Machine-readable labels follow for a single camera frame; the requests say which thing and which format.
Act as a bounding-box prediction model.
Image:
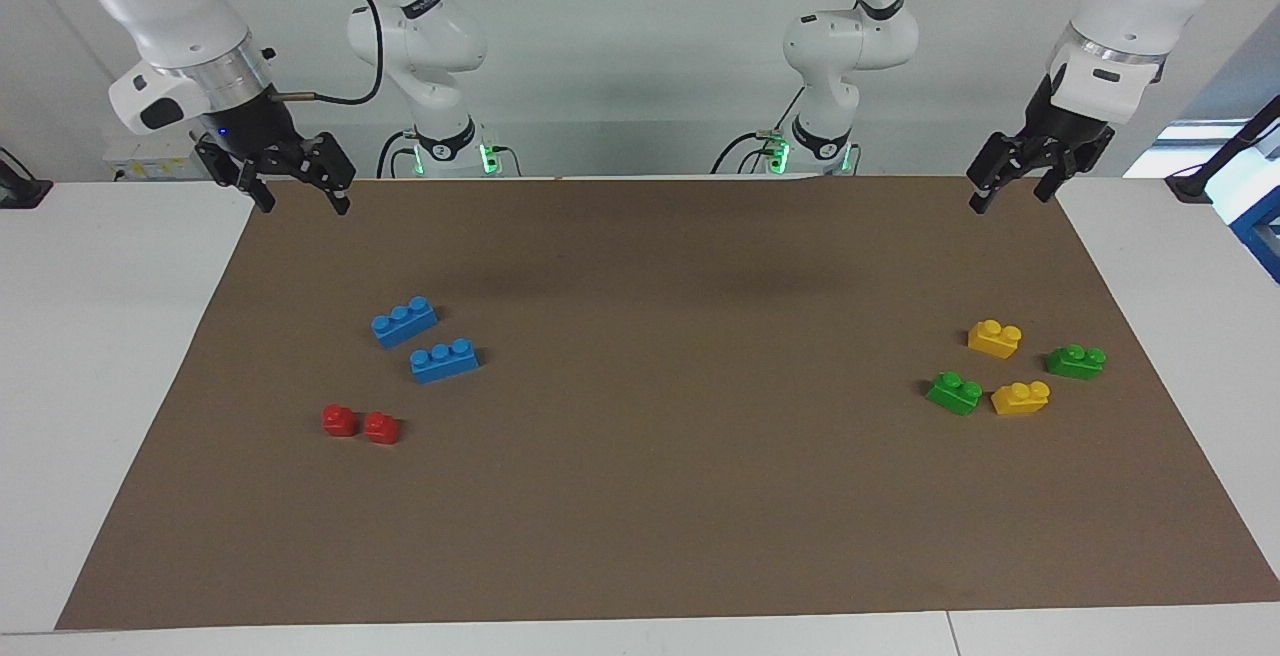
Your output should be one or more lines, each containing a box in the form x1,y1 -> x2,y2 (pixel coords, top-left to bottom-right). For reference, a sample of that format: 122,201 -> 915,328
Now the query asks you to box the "green two-stud toy block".
1044,345 -> 1107,381
926,371 -> 983,416

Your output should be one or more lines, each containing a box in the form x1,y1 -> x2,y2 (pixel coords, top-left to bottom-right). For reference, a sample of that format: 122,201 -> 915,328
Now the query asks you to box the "black base cable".
378,131 -> 413,179
712,84 -> 806,175

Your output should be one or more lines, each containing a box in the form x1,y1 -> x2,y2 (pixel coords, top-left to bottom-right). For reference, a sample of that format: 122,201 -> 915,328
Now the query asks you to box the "white power strip box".
103,131 -> 213,182

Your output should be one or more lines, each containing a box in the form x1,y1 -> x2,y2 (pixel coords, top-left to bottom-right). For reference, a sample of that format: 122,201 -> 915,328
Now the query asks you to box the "blue and white frame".
1205,146 -> 1280,282

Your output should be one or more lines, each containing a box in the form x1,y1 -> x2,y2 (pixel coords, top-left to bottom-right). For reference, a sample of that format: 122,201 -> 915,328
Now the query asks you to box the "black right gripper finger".
195,134 -> 276,213
305,133 -> 356,215

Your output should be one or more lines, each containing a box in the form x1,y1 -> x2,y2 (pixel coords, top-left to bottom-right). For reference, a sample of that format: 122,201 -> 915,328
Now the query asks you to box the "black right base cable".
378,131 -> 413,179

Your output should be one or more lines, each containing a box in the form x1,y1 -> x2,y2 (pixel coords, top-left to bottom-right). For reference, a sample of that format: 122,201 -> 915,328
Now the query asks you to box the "blue three-stud toy block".
410,338 -> 479,384
371,296 -> 439,350

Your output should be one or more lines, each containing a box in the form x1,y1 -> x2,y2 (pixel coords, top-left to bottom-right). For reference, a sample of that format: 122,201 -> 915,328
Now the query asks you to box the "black table clamp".
0,148 -> 53,209

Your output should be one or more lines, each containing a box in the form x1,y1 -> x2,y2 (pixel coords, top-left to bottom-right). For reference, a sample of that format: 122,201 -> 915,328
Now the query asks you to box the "brown table mat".
55,176 -> 1280,630

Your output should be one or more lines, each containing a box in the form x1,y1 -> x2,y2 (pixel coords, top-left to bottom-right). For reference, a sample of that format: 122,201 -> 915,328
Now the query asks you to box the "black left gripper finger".
1035,151 -> 1086,202
967,134 -> 1029,215

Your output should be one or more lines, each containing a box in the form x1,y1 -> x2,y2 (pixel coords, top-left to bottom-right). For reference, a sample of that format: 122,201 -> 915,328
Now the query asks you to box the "black left base cable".
712,84 -> 806,175

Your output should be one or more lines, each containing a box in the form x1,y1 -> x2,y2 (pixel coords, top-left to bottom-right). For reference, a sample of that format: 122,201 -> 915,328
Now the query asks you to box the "yellow two-stud toy block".
990,381 -> 1051,416
967,320 -> 1023,360

